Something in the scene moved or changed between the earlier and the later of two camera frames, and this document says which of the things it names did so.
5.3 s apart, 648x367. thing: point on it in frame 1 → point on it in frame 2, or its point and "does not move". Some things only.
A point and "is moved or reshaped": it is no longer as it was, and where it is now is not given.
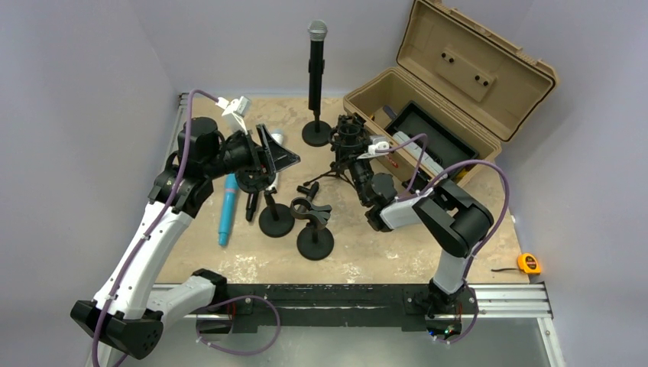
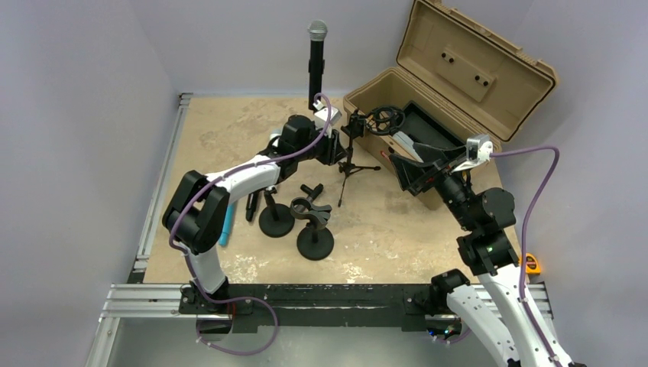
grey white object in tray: x=415 y=151 does not move
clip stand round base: x=316 y=241 does not move
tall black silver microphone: x=317 y=31 does not move
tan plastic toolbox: x=445 y=101 does not move
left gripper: x=277 y=155 → x=334 y=151
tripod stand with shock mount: x=347 y=140 is moved or reshaped
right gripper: x=347 y=158 → x=409 y=171
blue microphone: x=228 y=208 does not move
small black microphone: x=251 y=206 does not move
